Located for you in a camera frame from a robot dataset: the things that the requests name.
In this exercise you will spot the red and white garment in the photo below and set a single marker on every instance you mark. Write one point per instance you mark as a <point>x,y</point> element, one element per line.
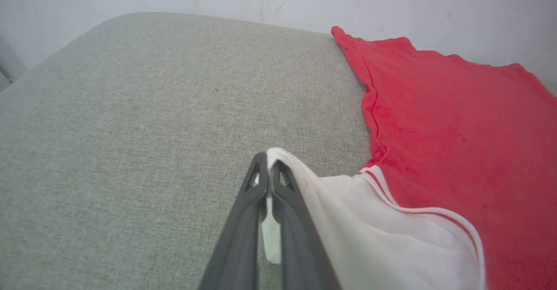
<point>457,150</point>

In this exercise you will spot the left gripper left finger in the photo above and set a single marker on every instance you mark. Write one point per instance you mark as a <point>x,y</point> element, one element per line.
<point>243,229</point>

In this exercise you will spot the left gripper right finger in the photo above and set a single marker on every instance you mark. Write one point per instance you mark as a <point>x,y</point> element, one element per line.
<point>296,246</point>

